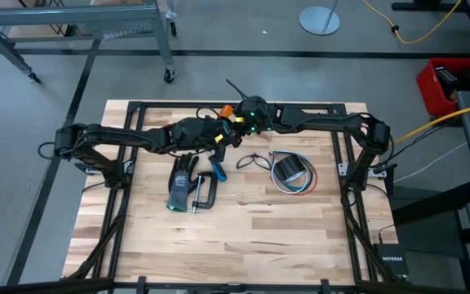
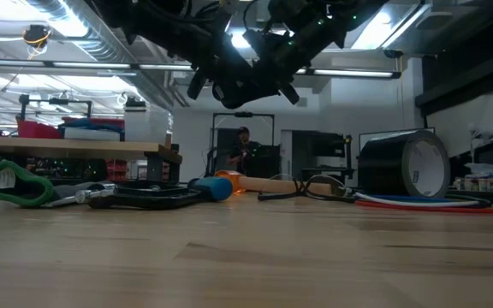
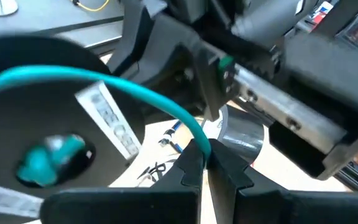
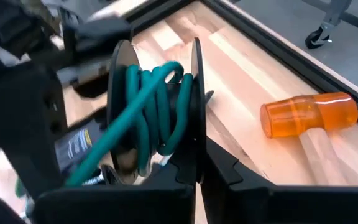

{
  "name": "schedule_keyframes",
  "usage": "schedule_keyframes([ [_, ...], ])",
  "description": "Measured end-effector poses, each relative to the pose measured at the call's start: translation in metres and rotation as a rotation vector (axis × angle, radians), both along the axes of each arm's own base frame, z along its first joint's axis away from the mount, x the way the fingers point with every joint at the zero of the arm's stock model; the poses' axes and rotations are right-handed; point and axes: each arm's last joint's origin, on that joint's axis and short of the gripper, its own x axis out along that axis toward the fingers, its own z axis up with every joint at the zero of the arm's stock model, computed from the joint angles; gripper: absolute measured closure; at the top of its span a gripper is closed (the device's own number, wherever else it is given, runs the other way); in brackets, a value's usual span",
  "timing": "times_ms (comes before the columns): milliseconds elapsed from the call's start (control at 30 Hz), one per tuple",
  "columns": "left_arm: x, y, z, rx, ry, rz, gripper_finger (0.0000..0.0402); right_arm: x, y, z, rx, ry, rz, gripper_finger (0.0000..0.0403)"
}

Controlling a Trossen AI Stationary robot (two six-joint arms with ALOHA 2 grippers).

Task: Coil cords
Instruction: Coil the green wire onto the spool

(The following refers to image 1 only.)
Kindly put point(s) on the grey black green-cuffed work glove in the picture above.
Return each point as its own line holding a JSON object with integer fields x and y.
{"x": 181, "y": 183}

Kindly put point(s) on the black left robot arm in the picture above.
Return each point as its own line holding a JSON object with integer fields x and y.
{"x": 116, "y": 136}

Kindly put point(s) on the black C-clamp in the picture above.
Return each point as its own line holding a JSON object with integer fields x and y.
{"x": 214, "y": 192}

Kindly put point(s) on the black duct tape roll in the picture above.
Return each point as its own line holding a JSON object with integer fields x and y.
{"x": 291, "y": 167}

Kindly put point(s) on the grey metal cart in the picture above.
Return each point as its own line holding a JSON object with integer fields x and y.
{"x": 67, "y": 14}

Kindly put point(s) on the round grey stand base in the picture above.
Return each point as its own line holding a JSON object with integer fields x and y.
{"x": 316, "y": 22}

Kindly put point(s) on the black Netgear network switch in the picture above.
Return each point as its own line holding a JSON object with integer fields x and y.
{"x": 392, "y": 259}

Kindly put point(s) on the red plastic bin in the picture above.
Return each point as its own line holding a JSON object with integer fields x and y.
{"x": 428, "y": 87}

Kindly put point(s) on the black metal stand legs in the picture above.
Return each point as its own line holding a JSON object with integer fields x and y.
{"x": 422, "y": 6}

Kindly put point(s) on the wooden dowel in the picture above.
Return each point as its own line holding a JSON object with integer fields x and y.
{"x": 226, "y": 111}

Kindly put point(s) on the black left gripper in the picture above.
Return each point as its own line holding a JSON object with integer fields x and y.
{"x": 196, "y": 132}

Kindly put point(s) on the silver mounting plate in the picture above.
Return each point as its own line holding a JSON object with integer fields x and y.
{"x": 86, "y": 168}
{"x": 371, "y": 170}

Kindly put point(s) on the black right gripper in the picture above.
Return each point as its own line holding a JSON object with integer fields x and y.
{"x": 255, "y": 116}

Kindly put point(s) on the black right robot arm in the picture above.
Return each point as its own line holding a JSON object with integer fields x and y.
{"x": 333, "y": 122}

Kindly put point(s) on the black-rimmed safety glasses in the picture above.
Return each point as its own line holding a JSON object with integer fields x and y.
{"x": 254, "y": 159}

